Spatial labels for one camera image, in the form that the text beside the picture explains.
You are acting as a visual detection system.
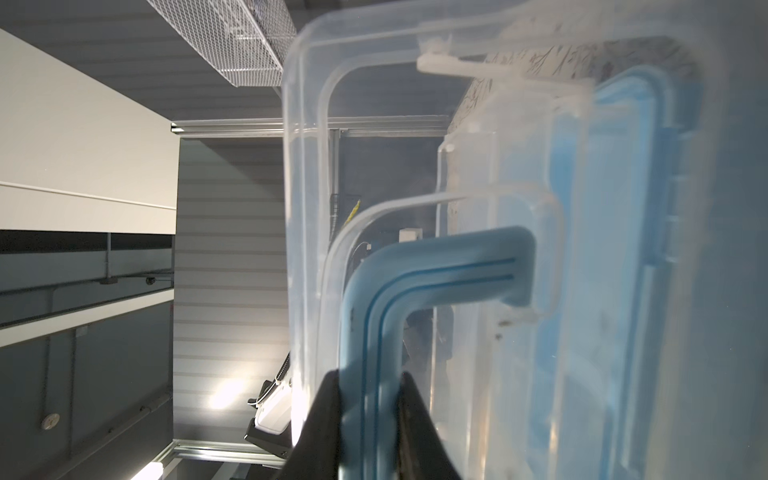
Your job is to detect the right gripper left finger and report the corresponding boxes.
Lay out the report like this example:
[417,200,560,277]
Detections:
[275,370,342,480]

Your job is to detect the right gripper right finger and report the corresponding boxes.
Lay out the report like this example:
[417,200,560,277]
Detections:
[397,372,461,480]

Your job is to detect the light blue plastic toolbox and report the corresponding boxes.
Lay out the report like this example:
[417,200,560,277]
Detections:
[283,1,767,479]

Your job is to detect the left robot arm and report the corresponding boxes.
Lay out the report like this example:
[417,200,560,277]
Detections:
[244,355,293,459]

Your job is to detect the yellow green marker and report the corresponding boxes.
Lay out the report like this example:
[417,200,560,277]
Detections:
[343,200,361,227]

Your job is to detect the white wire mesh basket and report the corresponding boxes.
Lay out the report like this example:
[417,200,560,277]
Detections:
[149,0,297,87]

